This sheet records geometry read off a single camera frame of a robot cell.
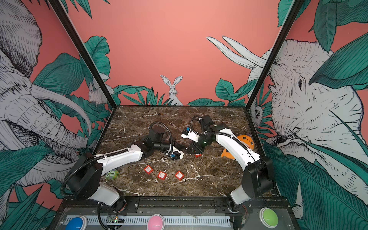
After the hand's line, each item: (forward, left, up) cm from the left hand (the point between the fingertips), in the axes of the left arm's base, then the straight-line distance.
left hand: (185, 142), depth 78 cm
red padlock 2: (-8, +23, -17) cm, 30 cm away
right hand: (-3, -1, -1) cm, 4 cm away
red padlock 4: (-12, +4, -17) cm, 21 cm away
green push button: (-35, -40, -15) cm, 56 cm away
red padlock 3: (-12, +14, -16) cm, 25 cm away
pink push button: (-35, +15, -15) cm, 41 cm away
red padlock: (0, -8, -17) cm, 19 cm away
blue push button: (-33, +53, -16) cm, 65 cm away
